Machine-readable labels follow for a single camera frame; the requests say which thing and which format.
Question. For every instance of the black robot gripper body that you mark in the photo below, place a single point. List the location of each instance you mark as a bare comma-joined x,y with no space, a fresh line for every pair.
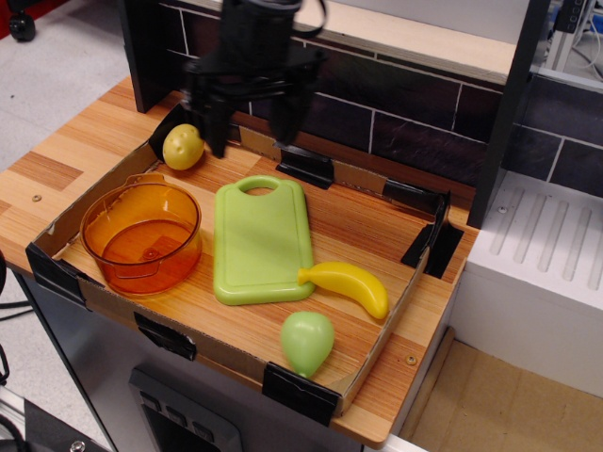
255,58

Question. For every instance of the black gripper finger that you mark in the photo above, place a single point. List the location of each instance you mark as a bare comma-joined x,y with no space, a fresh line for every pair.
216,114
287,115

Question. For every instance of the yellow plastic toy banana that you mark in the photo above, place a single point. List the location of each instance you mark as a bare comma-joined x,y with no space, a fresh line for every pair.
349,281

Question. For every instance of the orange transparent plastic pot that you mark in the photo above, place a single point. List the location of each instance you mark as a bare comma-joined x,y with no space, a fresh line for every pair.
145,236

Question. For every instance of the cardboard fence with black tape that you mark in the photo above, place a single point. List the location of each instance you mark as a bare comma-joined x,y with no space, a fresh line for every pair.
375,366

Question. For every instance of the yellow plastic toy potato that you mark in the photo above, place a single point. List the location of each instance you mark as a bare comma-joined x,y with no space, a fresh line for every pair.
183,147

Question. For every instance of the green plastic cutting board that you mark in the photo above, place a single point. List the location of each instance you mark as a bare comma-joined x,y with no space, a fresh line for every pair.
261,240

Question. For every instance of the black caster wheel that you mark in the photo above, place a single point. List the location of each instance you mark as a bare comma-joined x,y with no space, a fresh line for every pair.
21,27

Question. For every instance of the green plastic toy pear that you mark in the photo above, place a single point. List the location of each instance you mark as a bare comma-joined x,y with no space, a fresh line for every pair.
307,340

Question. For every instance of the white toy sink drainboard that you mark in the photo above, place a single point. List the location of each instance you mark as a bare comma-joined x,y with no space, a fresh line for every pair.
531,290

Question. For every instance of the grey toy oven front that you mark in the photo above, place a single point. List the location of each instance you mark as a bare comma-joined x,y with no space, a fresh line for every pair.
177,423

